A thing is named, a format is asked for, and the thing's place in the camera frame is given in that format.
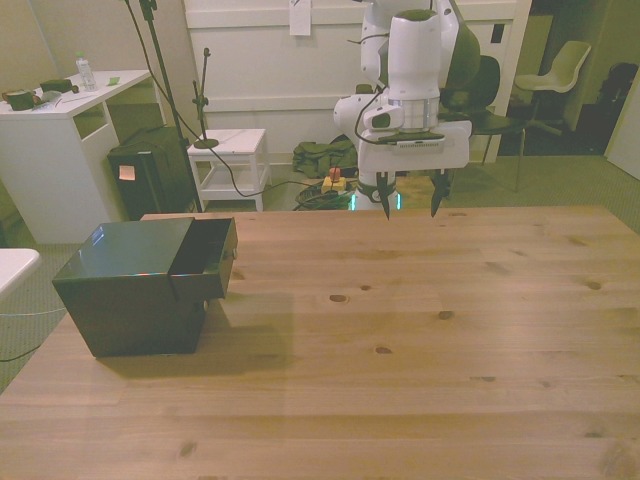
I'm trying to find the green cloth pile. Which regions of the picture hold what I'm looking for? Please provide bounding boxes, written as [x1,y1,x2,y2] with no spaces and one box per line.
[292,139,359,178]

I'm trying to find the dark tape dispenser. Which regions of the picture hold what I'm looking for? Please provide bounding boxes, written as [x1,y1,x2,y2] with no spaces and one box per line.
[0,88,47,111]

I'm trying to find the small white side table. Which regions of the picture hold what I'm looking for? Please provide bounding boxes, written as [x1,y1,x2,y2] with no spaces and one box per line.
[187,128,273,212]

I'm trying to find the white plastic chair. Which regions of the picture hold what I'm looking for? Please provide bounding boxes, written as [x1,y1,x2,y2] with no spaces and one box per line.
[513,40,592,136]

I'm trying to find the black office chair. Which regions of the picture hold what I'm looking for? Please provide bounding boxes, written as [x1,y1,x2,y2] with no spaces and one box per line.
[439,54,529,194]

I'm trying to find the black tripod stand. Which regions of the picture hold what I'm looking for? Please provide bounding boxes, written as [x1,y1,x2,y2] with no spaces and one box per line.
[119,0,205,214]

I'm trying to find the black drawer cabinet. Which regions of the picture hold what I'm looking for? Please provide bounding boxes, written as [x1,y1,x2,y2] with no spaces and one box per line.
[52,216,209,358]

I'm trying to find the black cable on floor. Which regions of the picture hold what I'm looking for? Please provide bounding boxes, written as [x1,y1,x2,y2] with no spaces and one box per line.
[209,144,351,211]

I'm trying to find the clear plastic water bottle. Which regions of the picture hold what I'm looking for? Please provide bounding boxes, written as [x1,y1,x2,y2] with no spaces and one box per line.
[75,51,99,93]

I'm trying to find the black top drawer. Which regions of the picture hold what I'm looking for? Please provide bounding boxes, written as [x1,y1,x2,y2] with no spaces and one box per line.
[167,217,239,301]

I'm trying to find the black microphone stand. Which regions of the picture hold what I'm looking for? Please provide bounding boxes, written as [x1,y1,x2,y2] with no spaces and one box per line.
[191,47,220,151]

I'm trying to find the yellow emergency stop button box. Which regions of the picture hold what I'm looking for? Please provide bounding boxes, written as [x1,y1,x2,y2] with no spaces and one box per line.
[322,167,347,193]

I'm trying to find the white paper sheet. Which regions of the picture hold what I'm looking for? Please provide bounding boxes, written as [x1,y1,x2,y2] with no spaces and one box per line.
[289,0,312,37]

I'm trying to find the black computer tower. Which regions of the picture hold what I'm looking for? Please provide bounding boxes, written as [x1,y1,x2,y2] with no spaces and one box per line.
[106,126,197,221]

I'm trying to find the white desk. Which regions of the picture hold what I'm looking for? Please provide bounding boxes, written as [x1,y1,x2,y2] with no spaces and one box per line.
[0,68,154,245]

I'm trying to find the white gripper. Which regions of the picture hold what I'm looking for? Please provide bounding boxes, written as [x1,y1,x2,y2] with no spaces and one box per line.
[356,118,473,221]

